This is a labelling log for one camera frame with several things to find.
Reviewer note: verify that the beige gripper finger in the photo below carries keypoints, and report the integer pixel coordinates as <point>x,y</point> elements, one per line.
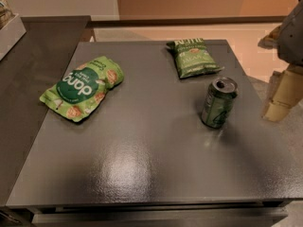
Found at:
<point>285,90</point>

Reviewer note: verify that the grey robot gripper body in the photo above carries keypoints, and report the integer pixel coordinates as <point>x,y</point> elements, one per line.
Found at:
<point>292,37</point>

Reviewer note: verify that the green soda can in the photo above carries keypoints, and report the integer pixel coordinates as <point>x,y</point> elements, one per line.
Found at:
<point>219,101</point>

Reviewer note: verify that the green jalapeno chip bag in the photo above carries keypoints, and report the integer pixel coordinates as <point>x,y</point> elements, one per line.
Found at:
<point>192,58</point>

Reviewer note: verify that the green Dang rice chip bag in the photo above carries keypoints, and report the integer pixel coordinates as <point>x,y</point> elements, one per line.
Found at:
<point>78,94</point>

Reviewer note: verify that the white box on counter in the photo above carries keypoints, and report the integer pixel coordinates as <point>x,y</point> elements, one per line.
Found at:
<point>10,34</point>

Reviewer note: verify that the snack items in box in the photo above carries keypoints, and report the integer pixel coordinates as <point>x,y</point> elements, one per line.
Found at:
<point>6,13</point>

